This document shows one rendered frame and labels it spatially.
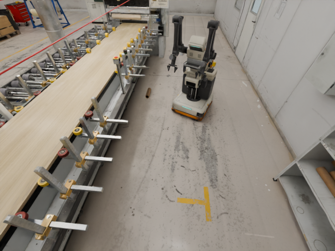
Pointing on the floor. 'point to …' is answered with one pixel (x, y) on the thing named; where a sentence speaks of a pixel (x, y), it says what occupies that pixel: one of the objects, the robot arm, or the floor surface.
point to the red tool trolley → (19, 12)
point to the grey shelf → (312, 192)
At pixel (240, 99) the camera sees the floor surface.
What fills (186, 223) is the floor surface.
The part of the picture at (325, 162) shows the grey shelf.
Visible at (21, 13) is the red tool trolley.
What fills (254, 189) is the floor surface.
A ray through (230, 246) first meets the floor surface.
